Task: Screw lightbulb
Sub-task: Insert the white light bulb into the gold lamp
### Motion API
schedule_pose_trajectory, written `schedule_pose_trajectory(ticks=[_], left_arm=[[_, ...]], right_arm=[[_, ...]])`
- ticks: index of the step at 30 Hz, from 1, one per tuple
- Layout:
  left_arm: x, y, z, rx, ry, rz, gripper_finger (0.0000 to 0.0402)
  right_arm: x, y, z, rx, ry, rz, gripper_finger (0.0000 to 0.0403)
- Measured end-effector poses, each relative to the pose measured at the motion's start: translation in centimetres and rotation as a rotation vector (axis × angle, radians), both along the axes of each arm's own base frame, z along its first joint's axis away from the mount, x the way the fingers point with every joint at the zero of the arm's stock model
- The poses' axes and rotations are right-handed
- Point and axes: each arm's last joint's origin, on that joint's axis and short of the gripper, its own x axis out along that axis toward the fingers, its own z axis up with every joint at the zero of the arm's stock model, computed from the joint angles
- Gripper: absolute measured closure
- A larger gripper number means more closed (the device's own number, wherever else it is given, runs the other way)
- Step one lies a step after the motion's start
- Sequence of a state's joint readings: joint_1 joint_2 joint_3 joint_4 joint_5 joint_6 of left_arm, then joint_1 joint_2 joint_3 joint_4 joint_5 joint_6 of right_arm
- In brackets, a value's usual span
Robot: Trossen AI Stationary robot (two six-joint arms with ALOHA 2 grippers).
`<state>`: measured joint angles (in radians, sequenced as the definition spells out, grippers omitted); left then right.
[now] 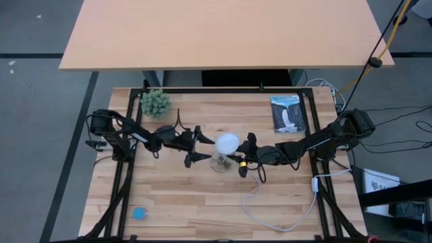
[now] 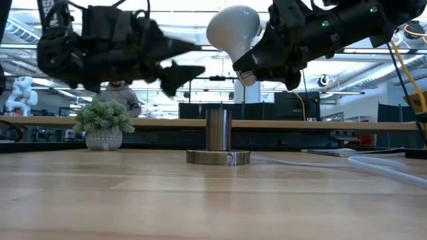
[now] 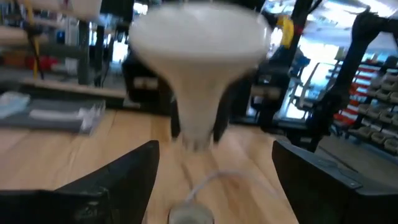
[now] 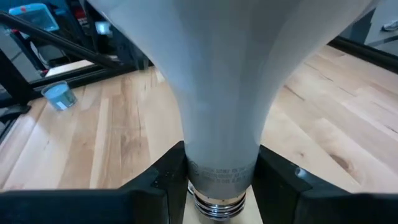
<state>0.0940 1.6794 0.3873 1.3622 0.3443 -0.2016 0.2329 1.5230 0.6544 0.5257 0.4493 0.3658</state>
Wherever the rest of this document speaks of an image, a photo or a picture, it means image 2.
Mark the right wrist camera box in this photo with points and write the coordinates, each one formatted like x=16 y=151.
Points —
x=285 y=15

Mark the dark blue partition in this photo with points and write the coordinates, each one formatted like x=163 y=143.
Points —
x=387 y=113

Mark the white flood lightbulb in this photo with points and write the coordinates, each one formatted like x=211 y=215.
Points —
x=233 y=30

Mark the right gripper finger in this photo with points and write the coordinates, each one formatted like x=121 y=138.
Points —
x=267 y=55
x=288 y=77

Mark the green succulent in grey pot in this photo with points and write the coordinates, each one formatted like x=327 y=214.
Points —
x=103 y=116

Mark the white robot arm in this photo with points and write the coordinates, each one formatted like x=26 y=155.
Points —
x=21 y=96

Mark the thin black stand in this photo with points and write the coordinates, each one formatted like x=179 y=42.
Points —
x=217 y=78

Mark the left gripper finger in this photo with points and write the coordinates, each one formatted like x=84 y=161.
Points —
x=170 y=49
x=180 y=73

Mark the metal lamp socket base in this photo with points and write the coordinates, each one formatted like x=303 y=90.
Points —
x=218 y=133

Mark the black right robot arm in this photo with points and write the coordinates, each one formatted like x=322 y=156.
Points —
x=383 y=13

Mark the black computer monitor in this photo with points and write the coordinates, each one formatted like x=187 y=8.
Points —
x=290 y=106

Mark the black round ceiling fixture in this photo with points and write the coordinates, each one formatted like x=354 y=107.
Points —
x=323 y=81
x=414 y=30

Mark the person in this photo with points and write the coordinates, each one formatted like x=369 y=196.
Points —
x=120 y=96

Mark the light wooden desk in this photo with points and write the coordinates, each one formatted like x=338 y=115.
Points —
x=300 y=125

